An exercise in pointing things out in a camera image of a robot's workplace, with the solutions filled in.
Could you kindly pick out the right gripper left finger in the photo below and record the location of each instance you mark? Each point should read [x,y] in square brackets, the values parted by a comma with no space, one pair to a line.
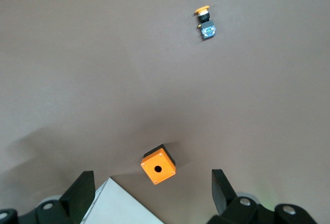
[77,198]

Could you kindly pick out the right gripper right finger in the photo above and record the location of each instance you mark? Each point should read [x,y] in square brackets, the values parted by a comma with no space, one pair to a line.
[224,195]

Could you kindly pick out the white drawer cabinet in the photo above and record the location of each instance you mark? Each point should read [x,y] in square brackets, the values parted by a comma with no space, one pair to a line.
[116,206]

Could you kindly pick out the yellow mushroom push button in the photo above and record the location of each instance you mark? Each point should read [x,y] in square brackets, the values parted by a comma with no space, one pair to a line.
[206,25]

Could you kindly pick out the orange box with hole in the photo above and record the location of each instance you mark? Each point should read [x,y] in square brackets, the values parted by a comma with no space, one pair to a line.
[159,167]

